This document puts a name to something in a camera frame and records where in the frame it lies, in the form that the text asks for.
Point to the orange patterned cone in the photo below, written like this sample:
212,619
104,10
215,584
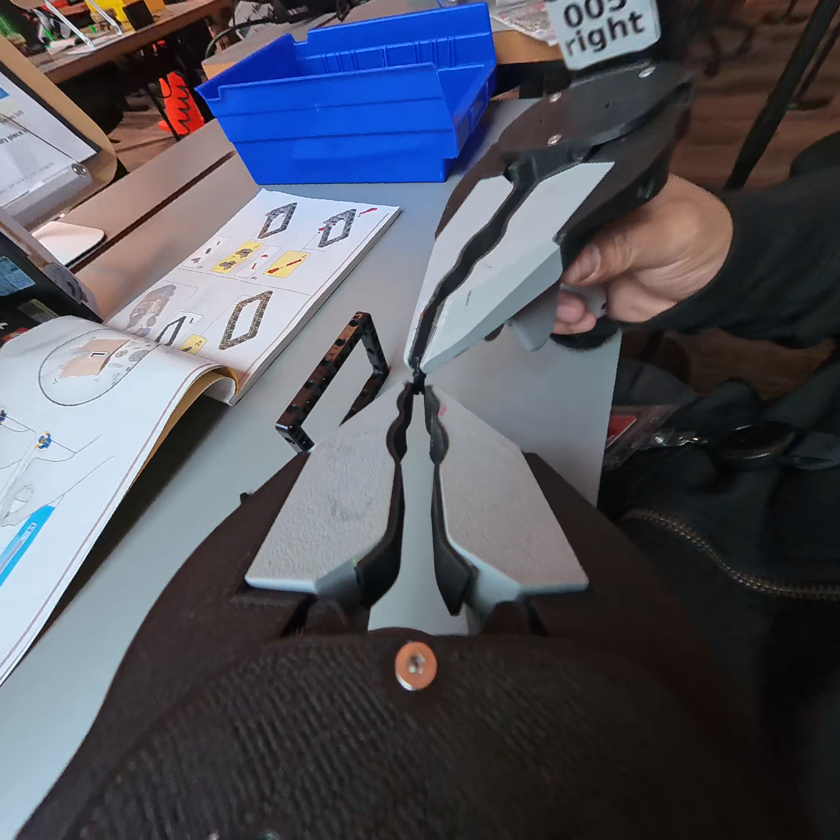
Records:
184,105

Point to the badge reel clip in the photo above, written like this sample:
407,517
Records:
754,443

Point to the person's right hand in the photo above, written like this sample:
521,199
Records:
663,256

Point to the open instruction booklet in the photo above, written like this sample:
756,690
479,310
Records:
131,394

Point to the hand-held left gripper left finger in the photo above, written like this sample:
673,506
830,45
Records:
328,518

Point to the black lego frame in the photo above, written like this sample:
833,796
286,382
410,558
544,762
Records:
321,380

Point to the white stand base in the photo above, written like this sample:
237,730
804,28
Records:
69,241

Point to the person's right forearm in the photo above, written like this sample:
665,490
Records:
781,262

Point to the blue plastic bin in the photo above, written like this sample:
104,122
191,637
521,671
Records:
367,118

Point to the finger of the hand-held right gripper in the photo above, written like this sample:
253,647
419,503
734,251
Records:
518,275
459,236

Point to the black lego set box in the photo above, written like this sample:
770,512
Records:
26,289

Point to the black lego pin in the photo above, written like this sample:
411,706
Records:
418,379

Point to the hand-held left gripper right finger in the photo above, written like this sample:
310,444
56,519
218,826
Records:
512,518

